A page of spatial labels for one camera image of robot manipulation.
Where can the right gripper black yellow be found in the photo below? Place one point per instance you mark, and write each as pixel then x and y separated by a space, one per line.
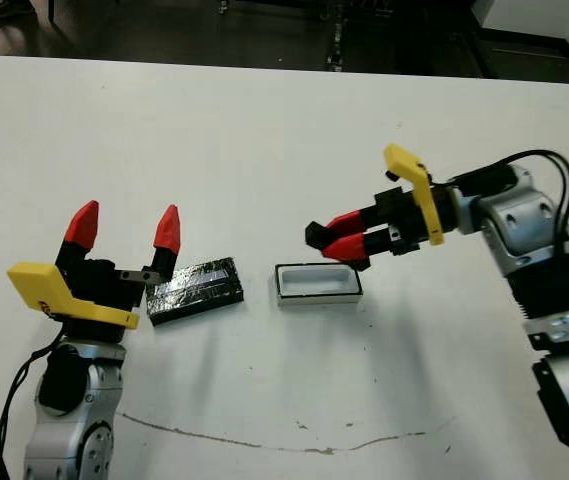
pixel 399 210

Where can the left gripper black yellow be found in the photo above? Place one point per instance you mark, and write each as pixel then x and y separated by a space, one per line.
pixel 94 285

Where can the black camera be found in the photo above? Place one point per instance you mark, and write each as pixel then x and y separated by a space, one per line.
pixel 315 234

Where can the glossy black box lid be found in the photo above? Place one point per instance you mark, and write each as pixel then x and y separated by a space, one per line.
pixel 196 287

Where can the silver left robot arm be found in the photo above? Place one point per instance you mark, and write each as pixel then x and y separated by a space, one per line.
pixel 74 430

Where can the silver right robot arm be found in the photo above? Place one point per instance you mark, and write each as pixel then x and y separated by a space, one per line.
pixel 524 215

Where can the white-lined box base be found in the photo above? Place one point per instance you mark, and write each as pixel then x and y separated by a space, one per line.
pixel 314 287

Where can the black chair leg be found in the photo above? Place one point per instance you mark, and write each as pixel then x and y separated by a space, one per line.
pixel 51 10

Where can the white cabinet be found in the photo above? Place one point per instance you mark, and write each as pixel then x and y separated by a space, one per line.
pixel 539 17

